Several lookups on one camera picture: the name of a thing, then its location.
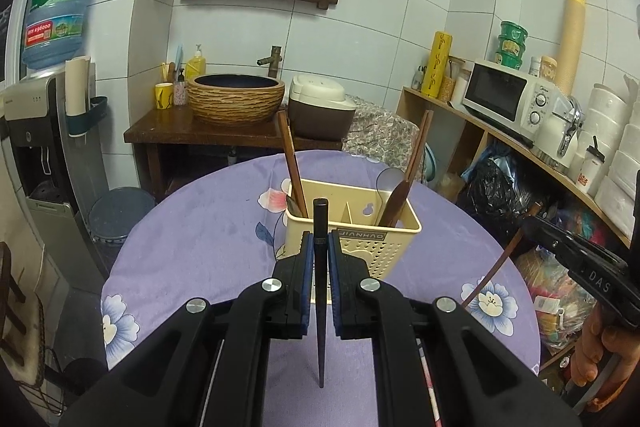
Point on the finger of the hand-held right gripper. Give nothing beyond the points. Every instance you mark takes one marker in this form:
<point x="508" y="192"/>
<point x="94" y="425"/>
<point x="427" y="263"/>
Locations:
<point x="547" y="232"/>

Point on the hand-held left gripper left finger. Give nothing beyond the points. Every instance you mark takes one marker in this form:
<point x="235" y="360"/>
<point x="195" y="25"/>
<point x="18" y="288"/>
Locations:
<point x="306" y="287"/>

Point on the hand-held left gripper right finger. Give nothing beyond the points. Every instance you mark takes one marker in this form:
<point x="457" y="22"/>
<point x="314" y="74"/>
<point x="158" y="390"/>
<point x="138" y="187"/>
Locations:
<point x="335" y="287"/>

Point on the black chopstick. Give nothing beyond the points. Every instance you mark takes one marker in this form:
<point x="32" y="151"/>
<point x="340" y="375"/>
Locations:
<point x="320" y="307"/>

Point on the cream plastic utensil holder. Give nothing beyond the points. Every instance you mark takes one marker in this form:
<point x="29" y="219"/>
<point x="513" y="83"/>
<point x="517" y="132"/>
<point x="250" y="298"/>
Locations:
<point x="380" y="257"/>

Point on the person's right hand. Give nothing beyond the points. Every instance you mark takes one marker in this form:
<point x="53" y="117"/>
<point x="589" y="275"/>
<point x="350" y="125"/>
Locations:
<point x="590" y="347"/>

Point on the clear plastic bag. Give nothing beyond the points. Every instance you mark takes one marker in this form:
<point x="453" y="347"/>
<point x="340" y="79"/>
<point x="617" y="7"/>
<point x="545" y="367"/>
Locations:
<point x="555" y="297"/>

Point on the black plastic bag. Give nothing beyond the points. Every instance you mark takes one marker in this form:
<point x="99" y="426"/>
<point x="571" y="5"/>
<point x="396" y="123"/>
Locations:
<point x="490" y="187"/>

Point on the white bottle black lid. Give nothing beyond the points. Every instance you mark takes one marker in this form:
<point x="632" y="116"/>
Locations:
<point x="591" y="169"/>

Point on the metal spoon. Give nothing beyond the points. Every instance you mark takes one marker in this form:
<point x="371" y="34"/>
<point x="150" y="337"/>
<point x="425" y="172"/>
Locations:
<point x="294" y="207"/>

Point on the dark wooden spoon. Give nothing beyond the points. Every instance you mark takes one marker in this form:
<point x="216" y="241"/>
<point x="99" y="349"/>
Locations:
<point x="397" y="204"/>

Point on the stacks of white bowls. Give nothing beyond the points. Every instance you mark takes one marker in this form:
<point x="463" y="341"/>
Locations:
<point x="612" y="132"/>

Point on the purple floral tablecloth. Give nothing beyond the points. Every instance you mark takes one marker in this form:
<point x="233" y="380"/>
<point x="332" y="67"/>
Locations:
<point x="200" y="232"/>

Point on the light blue plastic basin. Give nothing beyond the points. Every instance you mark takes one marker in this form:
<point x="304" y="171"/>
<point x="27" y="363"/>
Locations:
<point x="431" y="164"/>

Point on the light wooden shelf unit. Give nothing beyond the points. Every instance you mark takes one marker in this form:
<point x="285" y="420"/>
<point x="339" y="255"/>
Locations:
<point x="450" y="132"/>

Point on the white microwave oven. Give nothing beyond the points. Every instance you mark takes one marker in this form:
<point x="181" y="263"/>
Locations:
<point x="492" y="94"/>

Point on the floral patterned cloth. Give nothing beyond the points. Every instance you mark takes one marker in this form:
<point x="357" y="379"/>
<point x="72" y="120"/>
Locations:
<point x="380" y="132"/>

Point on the yellow jar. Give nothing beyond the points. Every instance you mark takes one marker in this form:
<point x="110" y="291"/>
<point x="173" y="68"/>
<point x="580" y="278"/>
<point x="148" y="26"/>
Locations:
<point x="548" y="69"/>

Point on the white jar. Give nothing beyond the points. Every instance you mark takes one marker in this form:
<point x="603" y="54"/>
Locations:
<point x="535" y="67"/>

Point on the glass storage jar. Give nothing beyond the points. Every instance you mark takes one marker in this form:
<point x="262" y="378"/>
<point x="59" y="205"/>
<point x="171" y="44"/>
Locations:
<point x="448" y="87"/>

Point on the white brown rice cooker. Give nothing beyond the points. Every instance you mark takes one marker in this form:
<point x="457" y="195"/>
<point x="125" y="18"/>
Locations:
<point x="320" y="99"/>

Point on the tall paper cup stack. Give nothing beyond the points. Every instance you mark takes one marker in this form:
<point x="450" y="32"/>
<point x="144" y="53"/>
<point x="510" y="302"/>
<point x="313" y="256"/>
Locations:
<point x="570" y="42"/>

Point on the woven pattern basin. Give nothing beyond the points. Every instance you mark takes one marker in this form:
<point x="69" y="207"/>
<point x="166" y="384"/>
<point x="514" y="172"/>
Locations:
<point x="235" y="104"/>

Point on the grey trash can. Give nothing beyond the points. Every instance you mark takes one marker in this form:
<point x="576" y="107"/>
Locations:
<point x="122" y="212"/>

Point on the yellow wrapped roll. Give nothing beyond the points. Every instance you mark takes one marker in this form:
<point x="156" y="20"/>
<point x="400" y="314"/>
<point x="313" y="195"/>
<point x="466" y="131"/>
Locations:
<point x="436" y="64"/>

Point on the dark wooden washstand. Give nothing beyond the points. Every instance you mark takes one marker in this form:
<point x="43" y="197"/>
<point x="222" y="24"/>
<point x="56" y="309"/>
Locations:
<point x="160" y="129"/>

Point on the bronze faucet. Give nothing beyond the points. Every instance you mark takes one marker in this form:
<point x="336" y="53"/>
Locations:
<point x="274" y="62"/>

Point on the small pink pump bottle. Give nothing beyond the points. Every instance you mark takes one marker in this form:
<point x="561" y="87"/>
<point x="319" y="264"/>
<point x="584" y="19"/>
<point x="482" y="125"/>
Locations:
<point x="180" y="93"/>

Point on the yellow cup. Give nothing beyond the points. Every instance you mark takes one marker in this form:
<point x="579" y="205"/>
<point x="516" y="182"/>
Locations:
<point x="163" y="97"/>

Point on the yellow soap pump bottle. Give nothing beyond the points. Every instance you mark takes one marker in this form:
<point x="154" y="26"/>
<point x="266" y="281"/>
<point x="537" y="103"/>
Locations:
<point x="196" y="66"/>

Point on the blue toothbrush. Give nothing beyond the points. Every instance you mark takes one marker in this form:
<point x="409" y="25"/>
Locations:
<point x="179" y="62"/>

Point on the wooden chair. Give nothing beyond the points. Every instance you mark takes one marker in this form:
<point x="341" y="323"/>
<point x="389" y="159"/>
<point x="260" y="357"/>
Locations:
<point x="20" y="307"/>

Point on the white paper cup tube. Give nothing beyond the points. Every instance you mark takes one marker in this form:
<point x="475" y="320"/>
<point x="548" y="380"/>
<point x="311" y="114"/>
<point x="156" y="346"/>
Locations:
<point x="77" y="87"/>

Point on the grey water dispenser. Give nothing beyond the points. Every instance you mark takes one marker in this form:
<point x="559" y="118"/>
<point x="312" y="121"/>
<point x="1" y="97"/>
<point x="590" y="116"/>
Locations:
<point x="30" y="127"/>

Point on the blue water jug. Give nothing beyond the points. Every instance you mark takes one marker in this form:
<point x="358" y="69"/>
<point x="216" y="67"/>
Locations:
<point x="57" y="12"/>

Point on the teal wall cup holder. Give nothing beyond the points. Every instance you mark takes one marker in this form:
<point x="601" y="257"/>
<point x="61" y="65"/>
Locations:
<point x="92" y="122"/>

